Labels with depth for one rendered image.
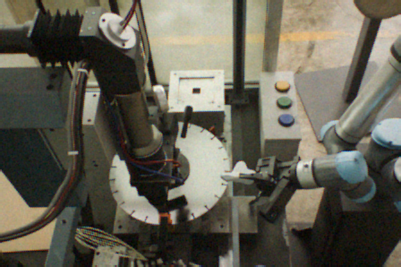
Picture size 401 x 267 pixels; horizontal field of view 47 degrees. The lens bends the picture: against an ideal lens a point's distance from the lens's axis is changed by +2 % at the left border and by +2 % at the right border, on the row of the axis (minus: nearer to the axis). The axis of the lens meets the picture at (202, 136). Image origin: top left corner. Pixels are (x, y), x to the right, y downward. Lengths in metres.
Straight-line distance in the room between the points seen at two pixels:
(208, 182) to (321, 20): 2.14
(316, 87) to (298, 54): 0.31
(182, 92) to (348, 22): 1.89
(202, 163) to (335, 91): 1.58
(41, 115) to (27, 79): 0.06
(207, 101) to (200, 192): 0.36
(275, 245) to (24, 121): 0.86
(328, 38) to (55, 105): 2.52
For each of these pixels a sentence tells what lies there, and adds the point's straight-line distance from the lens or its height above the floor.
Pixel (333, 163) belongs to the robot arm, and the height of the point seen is 1.08.
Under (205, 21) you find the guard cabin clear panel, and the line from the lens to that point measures 1.46.
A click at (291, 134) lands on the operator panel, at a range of 1.38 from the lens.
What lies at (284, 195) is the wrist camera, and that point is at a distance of 1.18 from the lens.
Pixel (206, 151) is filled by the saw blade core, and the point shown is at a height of 0.95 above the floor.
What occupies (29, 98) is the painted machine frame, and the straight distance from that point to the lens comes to 0.70.
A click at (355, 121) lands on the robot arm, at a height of 1.09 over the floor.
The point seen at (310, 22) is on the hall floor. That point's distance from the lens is 3.17.
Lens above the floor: 2.00
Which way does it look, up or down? 53 degrees down
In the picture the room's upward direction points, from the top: 6 degrees counter-clockwise
